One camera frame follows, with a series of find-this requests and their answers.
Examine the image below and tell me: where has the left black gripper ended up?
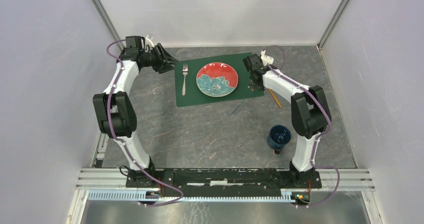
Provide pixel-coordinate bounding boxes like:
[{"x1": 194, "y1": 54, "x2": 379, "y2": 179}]
[{"x1": 139, "y1": 43, "x2": 180, "y2": 75}]

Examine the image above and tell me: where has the silver metal fork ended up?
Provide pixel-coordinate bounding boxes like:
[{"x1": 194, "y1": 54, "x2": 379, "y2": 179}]
[{"x1": 181, "y1": 63, "x2": 188, "y2": 96}]

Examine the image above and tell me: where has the iridescent rainbow metal spoon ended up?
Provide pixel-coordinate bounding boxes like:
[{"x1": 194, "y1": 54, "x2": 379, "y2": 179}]
[{"x1": 231, "y1": 98, "x2": 248, "y2": 116}]

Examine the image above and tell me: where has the green rectangular placemat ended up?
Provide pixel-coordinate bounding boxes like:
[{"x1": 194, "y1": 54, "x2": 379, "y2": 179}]
[{"x1": 174, "y1": 52, "x2": 264, "y2": 108}]

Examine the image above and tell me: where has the red teal floral plate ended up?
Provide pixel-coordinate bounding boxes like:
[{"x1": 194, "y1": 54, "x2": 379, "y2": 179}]
[{"x1": 196, "y1": 62, "x2": 239, "y2": 98}]

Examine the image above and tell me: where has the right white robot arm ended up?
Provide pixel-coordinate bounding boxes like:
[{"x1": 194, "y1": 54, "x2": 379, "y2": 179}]
[{"x1": 243, "y1": 53, "x2": 332, "y2": 188}]

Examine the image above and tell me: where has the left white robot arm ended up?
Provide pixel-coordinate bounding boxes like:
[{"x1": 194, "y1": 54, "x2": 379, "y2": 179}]
[{"x1": 92, "y1": 35, "x2": 178, "y2": 188}]

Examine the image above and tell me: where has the yellow pencil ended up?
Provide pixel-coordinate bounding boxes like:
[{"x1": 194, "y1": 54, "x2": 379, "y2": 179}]
[{"x1": 268, "y1": 89, "x2": 282, "y2": 109}]

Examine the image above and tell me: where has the dark blue mug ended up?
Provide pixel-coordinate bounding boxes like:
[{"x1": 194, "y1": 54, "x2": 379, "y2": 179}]
[{"x1": 266, "y1": 125, "x2": 292, "y2": 155}]

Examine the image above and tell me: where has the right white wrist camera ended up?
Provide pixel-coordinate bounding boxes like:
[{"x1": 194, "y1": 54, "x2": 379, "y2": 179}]
[{"x1": 260, "y1": 49, "x2": 274, "y2": 66}]

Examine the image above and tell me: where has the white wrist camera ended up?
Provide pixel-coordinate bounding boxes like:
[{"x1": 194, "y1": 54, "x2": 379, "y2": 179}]
[
  {"x1": 144, "y1": 34, "x2": 155, "y2": 53},
  {"x1": 260, "y1": 49, "x2": 274, "y2": 66}
]

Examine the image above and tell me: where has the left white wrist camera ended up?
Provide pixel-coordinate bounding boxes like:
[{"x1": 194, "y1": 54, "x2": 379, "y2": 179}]
[{"x1": 144, "y1": 34, "x2": 155, "y2": 53}]

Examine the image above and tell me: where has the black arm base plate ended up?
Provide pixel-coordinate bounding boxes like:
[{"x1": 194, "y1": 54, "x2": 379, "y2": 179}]
[{"x1": 119, "y1": 166, "x2": 323, "y2": 198}]

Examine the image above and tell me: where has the blue slotted cable duct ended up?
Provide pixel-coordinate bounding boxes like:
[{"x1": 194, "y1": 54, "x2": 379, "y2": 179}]
[{"x1": 87, "y1": 190, "x2": 310, "y2": 204}]

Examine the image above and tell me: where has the aluminium frame rail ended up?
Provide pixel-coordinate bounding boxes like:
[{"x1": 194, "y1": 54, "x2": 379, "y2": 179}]
[{"x1": 76, "y1": 168, "x2": 376, "y2": 192}]

